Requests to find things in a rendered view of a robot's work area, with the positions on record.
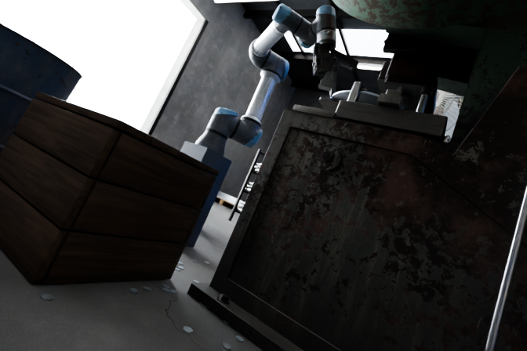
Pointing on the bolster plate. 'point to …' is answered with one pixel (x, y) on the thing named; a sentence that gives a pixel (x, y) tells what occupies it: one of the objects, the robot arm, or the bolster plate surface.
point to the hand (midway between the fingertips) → (333, 93)
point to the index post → (355, 92)
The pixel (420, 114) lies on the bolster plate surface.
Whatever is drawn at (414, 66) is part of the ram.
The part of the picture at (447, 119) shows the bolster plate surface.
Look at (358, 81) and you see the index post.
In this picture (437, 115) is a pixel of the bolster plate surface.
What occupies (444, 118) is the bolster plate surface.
